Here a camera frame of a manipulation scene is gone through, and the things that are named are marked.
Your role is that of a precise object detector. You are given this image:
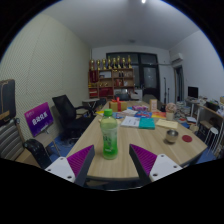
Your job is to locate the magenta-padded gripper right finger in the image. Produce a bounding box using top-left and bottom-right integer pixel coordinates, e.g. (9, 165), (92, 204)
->
(128, 143), (184, 187)

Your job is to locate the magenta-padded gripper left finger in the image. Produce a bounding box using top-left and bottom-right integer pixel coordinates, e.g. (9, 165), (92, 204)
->
(44, 144), (96, 188)

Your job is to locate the green-capped drink bottle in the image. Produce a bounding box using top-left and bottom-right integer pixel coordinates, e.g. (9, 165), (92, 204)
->
(99, 108), (120, 161)

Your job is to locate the small metal cup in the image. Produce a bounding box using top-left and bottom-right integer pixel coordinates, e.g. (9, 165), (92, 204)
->
(165, 129), (179, 145)

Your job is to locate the flat round red coaster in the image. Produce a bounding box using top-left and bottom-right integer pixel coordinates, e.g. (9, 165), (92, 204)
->
(181, 134), (193, 143)

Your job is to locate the pale yellow envelope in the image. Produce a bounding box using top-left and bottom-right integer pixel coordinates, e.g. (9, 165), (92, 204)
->
(155, 118), (179, 130)

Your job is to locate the teal book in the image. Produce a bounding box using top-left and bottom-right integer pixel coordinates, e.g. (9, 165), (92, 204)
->
(138, 117), (156, 130)

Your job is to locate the orange book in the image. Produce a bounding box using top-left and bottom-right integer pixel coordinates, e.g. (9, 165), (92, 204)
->
(151, 111), (167, 120)

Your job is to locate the purple sign board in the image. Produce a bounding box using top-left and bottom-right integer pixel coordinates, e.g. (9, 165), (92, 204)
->
(24, 101), (55, 138)

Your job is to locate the white paper booklet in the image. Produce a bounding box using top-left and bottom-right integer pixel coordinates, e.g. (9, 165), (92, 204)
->
(120, 115), (141, 129)

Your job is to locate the blue book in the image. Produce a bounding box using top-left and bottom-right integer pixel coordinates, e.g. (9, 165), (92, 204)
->
(134, 110), (153, 119)

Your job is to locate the black office chair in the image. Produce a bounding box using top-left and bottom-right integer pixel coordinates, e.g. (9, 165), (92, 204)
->
(51, 94), (96, 141)

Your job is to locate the pink flower ball in cup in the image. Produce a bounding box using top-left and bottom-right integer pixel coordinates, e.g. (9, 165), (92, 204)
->
(165, 102), (178, 121)

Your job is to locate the striped grey chair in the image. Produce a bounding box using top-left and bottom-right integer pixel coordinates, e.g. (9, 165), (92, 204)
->
(0, 118), (26, 161)

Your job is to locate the small cardboard box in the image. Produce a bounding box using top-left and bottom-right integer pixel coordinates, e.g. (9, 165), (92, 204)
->
(148, 98), (159, 113)

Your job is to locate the pink packet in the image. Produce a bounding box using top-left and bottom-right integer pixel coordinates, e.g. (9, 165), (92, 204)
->
(132, 105), (149, 112)

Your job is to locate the cluttered side desk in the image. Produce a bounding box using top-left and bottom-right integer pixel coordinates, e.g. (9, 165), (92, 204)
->
(184, 96), (224, 158)

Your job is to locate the yellow gift box red ribbon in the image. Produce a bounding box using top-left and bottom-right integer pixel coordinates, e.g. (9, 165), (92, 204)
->
(108, 97), (128, 113)

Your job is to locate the computer monitor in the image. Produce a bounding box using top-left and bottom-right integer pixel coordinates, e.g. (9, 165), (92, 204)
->
(187, 86), (200, 99)

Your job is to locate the black framed board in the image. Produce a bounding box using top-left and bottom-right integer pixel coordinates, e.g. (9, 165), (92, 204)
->
(0, 78), (17, 127)

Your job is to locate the dark glass door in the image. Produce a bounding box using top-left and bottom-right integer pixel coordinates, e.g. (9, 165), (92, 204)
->
(105, 52), (161, 101)

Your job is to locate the wooden shelf unit with trophies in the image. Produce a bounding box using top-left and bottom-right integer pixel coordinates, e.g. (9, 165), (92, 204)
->
(87, 54), (136, 99)

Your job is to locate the white wall air conditioner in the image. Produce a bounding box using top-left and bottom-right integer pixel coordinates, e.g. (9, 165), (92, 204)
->
(169, 52), (185, 64)

